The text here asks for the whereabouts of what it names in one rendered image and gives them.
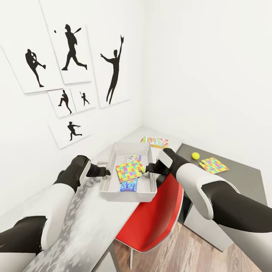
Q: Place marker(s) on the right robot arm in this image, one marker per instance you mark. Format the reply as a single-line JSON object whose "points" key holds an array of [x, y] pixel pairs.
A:
{"points": [[248, 223]]}

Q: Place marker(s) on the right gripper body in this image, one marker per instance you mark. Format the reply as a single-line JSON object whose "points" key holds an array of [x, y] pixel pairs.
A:
{"points": [[154, 169]]}

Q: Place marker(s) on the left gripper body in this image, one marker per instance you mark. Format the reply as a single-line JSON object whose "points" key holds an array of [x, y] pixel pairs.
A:
{"points": [[99, 171]]}

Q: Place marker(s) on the board game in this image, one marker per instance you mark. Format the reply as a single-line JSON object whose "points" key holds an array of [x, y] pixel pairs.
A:
{"points": [[156, 142], [131, 158], [129, 185]]}

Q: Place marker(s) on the toy box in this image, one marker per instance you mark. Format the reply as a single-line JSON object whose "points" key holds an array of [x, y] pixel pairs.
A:
{"points": [[146, 186]]}

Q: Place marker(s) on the jigsaw puzzle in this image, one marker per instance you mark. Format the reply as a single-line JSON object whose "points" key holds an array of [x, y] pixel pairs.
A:
{"points": [[212, 165], [130, 170]]}

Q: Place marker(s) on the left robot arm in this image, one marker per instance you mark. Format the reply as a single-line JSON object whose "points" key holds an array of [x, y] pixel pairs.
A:
{"points": [[39, 227]]}

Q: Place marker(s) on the tennis ball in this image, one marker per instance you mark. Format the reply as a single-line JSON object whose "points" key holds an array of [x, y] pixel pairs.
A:
{"points": [[195, 156]]}

